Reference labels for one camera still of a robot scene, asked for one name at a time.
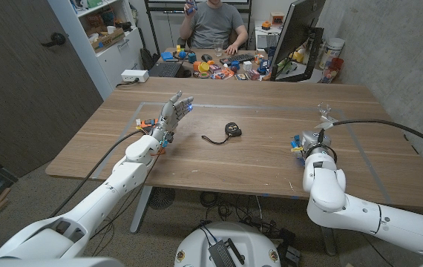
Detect black tape measure with strap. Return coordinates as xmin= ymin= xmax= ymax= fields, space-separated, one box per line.
xmin=200 ymin=122 xmax=243 ymax=146

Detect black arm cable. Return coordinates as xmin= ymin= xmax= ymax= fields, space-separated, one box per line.
xmin=47 ymin=128 xmax=144 ymax=219
xmin=317 ymin=118 xmax=423 ymax=156

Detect black bag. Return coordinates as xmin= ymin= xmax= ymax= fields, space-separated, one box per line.
xmin=140 ymin=47 xmax=157 ymax=70

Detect round black floor fan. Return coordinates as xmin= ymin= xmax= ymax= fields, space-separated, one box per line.
xmin=147 ymin=187 xmax=176 ymax=211

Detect black keyboard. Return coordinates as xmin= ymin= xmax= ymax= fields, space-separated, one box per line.
xmin=219 ymin=53 xmax=256 ymax=66

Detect white shelf cabinet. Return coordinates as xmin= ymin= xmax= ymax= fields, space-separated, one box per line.
xmin=47 ymin=0 xmax=145 ymax=100

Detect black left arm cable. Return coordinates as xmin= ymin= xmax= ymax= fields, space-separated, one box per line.
xmin=47 ymin=128 xmax=144 ymax=219

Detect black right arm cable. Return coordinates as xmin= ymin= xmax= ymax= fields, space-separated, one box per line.
xmin=317 ymin=118 xmax=423 ymax=156

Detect black computer monitor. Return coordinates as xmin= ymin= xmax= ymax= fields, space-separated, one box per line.
xmin=269 ymin=0 xmax=327 ymax=83

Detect white robot torso base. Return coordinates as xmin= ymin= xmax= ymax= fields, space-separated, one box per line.
xmin=174 ymin=221 xmax=282 ymax=267

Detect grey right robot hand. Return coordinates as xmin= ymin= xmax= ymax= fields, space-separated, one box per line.
xmin=290 ymin=129 xmax=333 ymax=157

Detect white power strip box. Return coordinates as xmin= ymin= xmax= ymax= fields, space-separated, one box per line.
xmin=120 ymin=69 xmax=150 ymax=83

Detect white canister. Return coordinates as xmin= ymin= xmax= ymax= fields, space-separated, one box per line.
xmin=318 ymin=37 xmax=346 ymax=70

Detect person in grey t-shirt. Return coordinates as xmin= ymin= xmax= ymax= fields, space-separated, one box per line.
xmin=180 ymin=0 xmax=249 ymax=56

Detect clear plastic holder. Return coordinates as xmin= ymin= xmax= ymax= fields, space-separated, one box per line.
xmin=315 ymin=102 xmax=341 ymax=130

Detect cardboard box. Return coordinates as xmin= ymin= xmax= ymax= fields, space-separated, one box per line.
xmin=91 ymin=27 xmax=126 ymax=54

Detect grey table leg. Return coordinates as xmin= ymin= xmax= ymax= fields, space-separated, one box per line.
xmin=129 ymin=185 xmax=154 ymax=234
xmin=318 ymin=225 xmax=338 ymax=257

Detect tangled black floor cables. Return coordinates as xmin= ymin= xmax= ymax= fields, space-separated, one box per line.
xmin=198 ymin=191 xmax=272 ymax=231

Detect black laptop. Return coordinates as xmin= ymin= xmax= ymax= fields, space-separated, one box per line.
xmin=148 ymin=62 xmax=185 ymax=79

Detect orange and white box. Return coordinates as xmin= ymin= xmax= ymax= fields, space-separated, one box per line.
xmin=269 ymin=12 xmax=286 ymax=26

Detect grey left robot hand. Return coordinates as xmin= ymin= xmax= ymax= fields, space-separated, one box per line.
xmin=151 ymin=90 xmax=194 ymax=144

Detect black door handle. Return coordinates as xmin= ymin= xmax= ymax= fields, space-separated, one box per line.
xmin=40 ymin=32 xmax=67 ymax=48

